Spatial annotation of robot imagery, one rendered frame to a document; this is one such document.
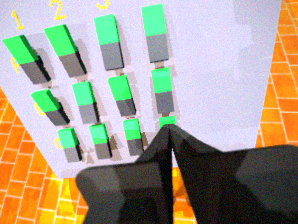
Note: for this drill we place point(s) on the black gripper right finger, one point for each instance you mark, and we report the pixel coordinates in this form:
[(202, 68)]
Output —
[(203, 168)]

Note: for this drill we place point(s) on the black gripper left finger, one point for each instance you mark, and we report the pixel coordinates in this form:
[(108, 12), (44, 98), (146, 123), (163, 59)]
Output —
[(149, 176)]

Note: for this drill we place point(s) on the white switch panel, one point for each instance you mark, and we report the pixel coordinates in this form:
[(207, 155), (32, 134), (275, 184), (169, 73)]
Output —
[(93, 81)]

